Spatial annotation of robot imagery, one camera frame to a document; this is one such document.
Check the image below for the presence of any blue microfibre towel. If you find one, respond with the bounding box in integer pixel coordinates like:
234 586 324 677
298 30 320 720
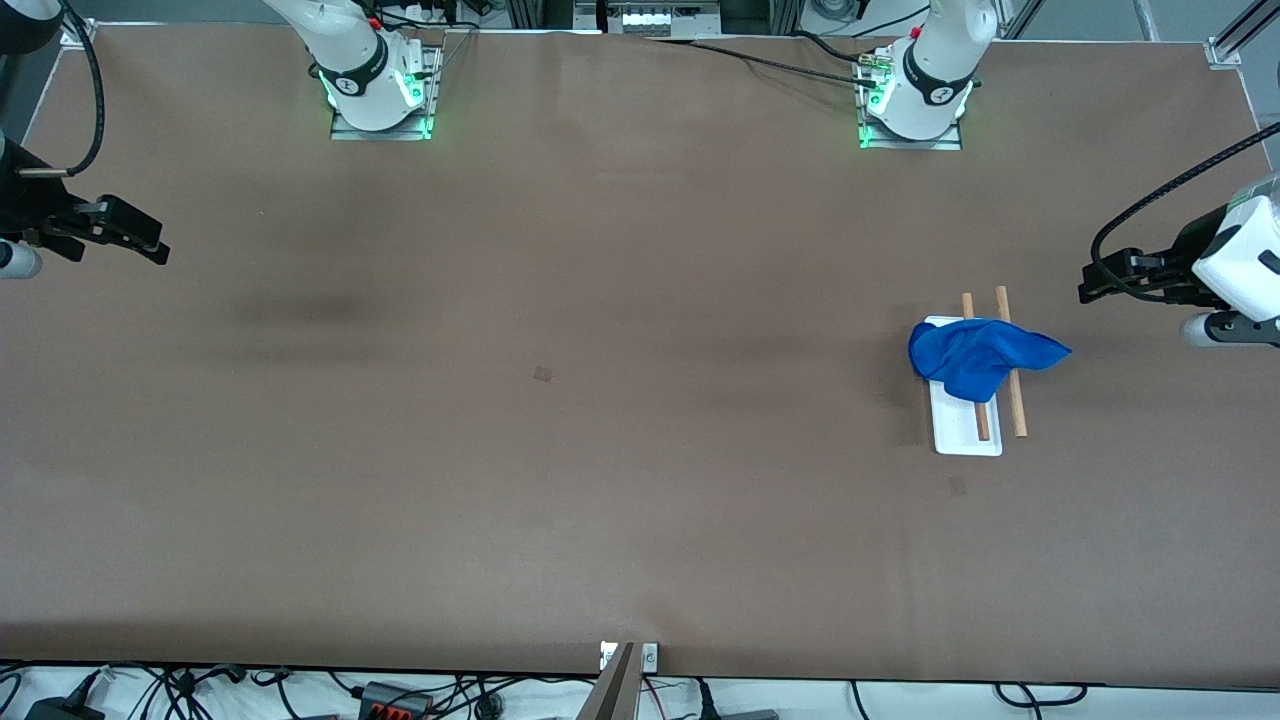
908 318 1074 404

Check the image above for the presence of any white rack with wooden bars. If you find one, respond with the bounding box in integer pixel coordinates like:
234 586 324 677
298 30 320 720
923 286 1029 458

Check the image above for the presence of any aluminium diagonal profile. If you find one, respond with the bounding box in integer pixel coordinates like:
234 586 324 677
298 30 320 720
1215 0 1280 56

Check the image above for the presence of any black power adapter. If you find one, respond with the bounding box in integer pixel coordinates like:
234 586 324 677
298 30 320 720
25 697 106 720

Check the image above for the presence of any black orange power strip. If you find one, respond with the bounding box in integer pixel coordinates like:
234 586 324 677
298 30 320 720
358 682 433 720

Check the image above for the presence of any white socket strip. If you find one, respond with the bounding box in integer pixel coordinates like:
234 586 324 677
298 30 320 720
605 0 723 33

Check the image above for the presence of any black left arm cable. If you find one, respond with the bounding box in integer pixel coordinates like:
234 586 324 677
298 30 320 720
1090 122 1280 266

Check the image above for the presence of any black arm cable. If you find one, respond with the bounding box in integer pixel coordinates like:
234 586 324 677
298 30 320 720
1090 122 1280 266
18 0 108 179

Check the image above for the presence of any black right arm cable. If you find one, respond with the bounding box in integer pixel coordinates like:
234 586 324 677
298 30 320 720
18 0 108 179

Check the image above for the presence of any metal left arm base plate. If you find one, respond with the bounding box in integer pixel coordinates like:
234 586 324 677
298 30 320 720
855 50 964 152

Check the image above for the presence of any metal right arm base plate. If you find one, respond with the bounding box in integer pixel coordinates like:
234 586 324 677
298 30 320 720
330 45 444 141

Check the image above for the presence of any black cable across table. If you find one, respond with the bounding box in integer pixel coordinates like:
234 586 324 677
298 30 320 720
640 36 886 89

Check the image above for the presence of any black looped floor cable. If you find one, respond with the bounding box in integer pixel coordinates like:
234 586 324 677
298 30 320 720
995 683 1089 707

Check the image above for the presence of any aluminium frame behind table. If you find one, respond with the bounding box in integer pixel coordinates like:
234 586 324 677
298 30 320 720
505 0 803 36

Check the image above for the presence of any grey camera post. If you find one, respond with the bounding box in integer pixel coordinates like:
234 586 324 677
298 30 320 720
578 643 637 720

